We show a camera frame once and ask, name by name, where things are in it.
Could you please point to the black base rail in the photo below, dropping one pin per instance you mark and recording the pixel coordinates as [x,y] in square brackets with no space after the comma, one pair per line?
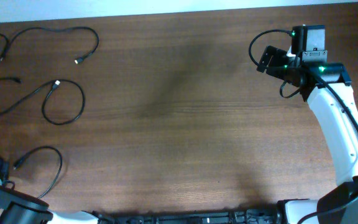
[197,216]

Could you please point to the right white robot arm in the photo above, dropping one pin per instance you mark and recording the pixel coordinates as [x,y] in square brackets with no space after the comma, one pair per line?
[326,88]

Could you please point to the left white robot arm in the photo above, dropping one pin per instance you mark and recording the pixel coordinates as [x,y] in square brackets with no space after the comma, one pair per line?
[17,208]

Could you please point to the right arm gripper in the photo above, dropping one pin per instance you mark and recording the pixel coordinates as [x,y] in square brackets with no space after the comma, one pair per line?
[278,56]

